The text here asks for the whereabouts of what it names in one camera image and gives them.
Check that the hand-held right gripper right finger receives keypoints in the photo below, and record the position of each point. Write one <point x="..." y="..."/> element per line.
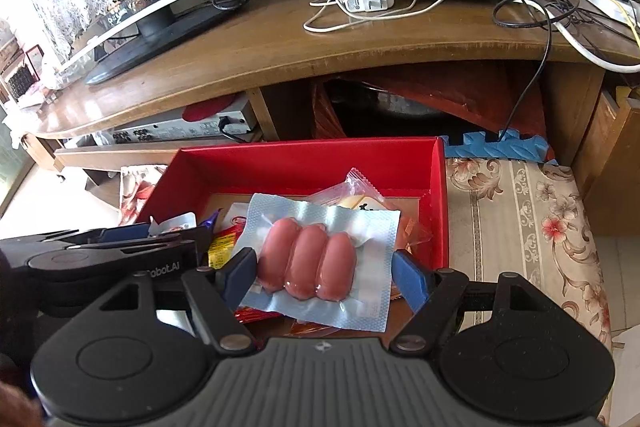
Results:
<point x="410" y="279"/>

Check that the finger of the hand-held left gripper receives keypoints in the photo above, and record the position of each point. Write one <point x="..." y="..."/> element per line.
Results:
<point x="185" y="238"/>
<point x="125" y="234"/>

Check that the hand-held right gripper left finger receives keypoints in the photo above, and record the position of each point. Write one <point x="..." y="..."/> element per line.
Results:
<point x="240" y="277"/>

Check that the small white snack packet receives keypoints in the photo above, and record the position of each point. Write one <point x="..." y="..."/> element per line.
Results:
<point x="175" y="223"/>

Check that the pale blue sausage pack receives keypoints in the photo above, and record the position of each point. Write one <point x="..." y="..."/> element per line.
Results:
<point x="310" y="262"/>

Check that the red cardboard box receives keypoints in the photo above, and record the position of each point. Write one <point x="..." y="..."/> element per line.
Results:
<point x="300" y="167"/>

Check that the red yellow snack packet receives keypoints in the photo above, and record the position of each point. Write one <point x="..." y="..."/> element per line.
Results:
<point x="225" y="249"/>

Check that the blue snack wrapper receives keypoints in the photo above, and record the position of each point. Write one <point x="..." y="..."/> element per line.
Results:
<point x="212" y="221"/>

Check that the printed plastic bag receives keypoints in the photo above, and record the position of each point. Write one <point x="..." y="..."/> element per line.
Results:
<point x="140" y="192"/>

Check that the clear orange pastry packet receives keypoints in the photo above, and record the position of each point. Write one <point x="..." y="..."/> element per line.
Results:
<point x="360" y="194"/>

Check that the silver media player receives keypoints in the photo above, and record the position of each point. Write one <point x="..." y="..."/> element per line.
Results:
<point x="200" y="127"/>

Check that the floral patterned cloth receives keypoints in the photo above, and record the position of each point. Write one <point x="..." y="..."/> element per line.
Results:
<point x="520" y="232"/>

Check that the red round disc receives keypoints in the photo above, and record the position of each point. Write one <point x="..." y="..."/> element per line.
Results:
<point x="205" y="108"/>

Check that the blue foam mat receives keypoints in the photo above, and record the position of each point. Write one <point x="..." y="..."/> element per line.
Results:
<point x="500" y="147"/>

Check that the wooden cabinet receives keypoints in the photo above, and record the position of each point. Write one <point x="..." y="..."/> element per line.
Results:
<point x="250" y="57"/>

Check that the orange plastic bag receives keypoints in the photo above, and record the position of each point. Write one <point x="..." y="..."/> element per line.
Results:
<point x="475" y="92"/>

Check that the small picture frame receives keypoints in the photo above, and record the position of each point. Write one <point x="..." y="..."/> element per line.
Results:
<point x="34" y="63"/>

